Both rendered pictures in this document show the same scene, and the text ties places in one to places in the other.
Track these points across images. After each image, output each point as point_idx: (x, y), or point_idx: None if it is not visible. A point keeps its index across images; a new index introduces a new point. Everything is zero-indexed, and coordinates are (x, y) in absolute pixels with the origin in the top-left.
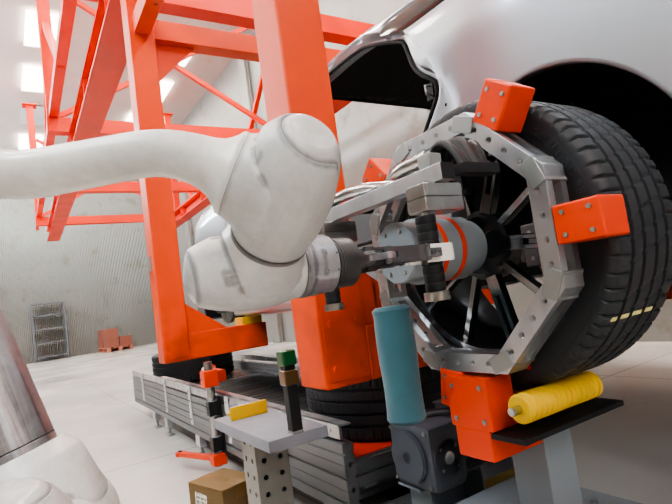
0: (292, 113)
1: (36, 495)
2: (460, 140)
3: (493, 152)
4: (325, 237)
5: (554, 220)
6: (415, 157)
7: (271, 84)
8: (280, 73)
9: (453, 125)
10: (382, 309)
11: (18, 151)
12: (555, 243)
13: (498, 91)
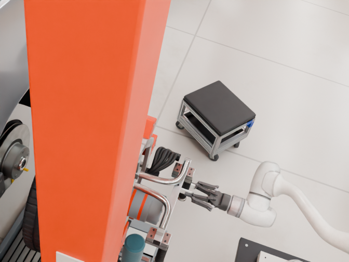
0: (274, 162)
1: (294, 261)
2: (169, 149)
3: (148, 146)
4: (235, 195)
5: (150, 151)
6: (188, 166)
7: (112, 250)
8: (122, 227)
9: (144, 148)
10: (144, 241)
11: (327, 222)
12: (149, 157)
13: (155, 123)
